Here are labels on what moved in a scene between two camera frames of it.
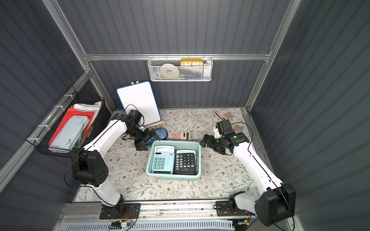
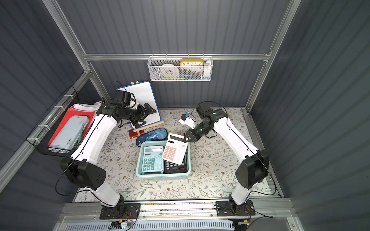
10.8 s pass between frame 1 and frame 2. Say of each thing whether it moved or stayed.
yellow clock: stayed
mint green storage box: moved
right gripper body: moved
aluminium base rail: stayed
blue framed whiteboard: stayed
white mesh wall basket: stayed
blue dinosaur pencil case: stayed
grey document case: stayed
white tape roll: stayed
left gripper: moved
